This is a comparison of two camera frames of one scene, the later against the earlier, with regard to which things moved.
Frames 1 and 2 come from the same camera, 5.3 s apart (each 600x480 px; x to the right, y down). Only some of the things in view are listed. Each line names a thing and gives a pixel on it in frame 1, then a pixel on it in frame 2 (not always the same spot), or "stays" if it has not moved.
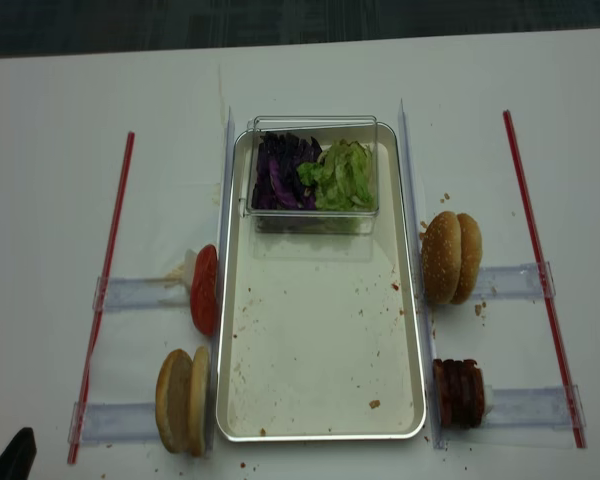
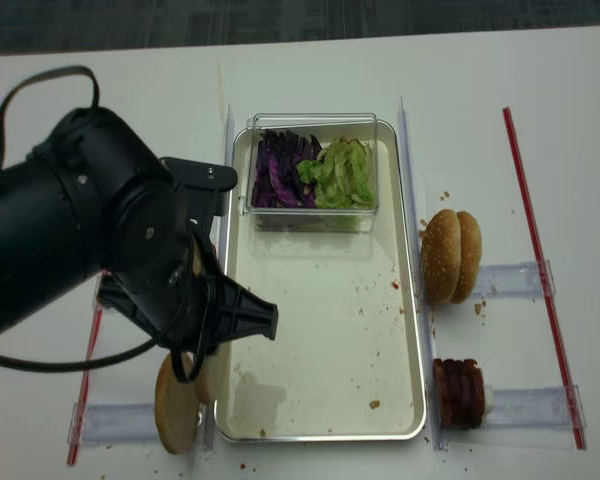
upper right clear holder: (513, 282) stays
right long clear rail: (416, 255) stays
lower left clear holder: (117, 423) stays
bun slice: (199, 398) -> (210, 386)
